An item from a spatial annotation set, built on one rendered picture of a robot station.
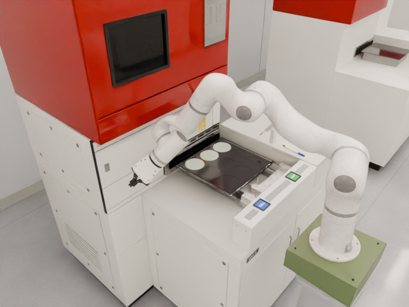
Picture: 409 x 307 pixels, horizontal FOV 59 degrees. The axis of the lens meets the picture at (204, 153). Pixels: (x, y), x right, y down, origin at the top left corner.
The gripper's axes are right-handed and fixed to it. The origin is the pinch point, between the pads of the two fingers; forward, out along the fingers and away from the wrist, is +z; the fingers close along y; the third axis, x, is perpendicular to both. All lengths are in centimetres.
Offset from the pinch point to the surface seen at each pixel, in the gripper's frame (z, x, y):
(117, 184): 8.4, 2.7, -4.7
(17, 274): 131, 40, -14
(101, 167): 2.3, -8.1, -13.3
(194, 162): -15.2, 35.2, 10.1
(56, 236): 118, 73, -20
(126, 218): 23.2, 12.9, 8.7
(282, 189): -44, 19, 46
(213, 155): -23, 44, 14
